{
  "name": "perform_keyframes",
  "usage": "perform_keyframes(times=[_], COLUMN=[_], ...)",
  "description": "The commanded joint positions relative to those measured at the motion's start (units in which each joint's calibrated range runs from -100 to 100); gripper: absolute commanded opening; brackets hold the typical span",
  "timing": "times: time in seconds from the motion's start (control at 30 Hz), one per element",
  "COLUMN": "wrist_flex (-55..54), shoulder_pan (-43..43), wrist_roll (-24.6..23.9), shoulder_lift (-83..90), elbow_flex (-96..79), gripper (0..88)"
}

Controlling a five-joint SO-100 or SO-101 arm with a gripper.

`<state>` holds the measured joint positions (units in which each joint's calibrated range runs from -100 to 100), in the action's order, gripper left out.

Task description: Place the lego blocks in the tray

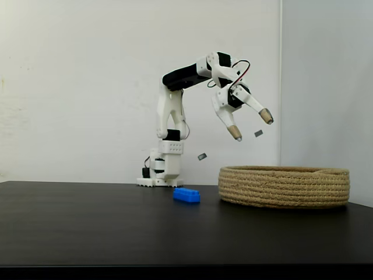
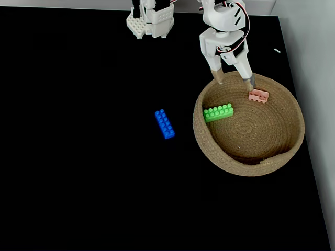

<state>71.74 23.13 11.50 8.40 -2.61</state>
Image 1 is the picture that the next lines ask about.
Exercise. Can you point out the blue lego block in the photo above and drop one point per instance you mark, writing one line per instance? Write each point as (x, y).
(186, 195)

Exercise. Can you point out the grey tape piece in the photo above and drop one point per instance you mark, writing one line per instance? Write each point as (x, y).
(258, 133)
(202, 156)

